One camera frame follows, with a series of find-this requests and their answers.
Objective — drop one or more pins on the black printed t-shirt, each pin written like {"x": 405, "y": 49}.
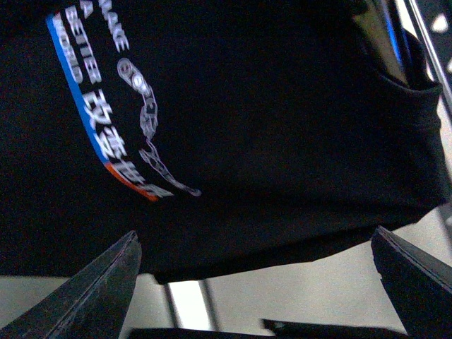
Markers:
{"x": 229, "y": 135}

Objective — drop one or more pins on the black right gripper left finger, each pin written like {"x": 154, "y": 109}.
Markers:
{"x": 92, "y": 304}

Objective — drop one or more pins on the grey metal clothes rack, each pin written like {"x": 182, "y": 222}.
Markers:
{"x": 432, "y": 21}

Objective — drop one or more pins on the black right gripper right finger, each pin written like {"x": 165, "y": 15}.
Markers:
{"x": 417, "y": 284}

